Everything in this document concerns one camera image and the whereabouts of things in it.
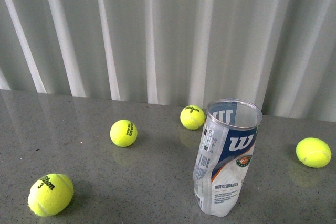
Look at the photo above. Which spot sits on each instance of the clear Wilson tennis ball can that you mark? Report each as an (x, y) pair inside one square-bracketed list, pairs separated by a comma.
[(224, 155)]

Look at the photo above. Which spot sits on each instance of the white pleated curtain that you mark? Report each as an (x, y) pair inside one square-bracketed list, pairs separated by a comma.
[(277, 54)]

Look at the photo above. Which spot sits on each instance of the Head Team tennis ball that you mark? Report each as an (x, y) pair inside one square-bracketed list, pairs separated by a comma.
[(123, 133)]

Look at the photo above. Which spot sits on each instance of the wilson 3 tennis ball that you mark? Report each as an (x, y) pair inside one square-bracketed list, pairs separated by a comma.
[(192, 117), (50, 195)]

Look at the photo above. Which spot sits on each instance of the plain yellow tennis ball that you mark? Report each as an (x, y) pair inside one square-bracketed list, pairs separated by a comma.
[(313, 152)]

